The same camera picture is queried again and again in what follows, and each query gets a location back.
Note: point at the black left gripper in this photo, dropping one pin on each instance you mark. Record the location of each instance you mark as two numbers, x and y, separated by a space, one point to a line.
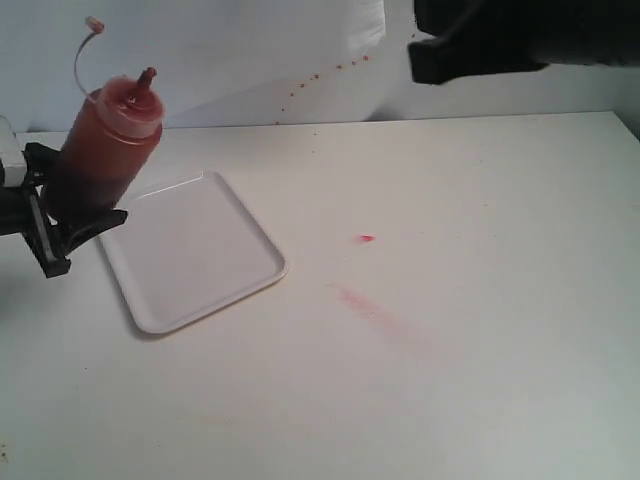
23 212

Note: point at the red sauce squeeze bottle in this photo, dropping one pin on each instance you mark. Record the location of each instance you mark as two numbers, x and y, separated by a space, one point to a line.
114 133

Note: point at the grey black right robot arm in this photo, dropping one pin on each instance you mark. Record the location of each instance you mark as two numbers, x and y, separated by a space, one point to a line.
476 38

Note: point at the white rectangular plastic tray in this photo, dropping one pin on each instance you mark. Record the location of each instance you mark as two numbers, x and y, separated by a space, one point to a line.
188 249

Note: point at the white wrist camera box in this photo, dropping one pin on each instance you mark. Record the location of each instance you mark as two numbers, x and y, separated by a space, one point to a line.
13 163

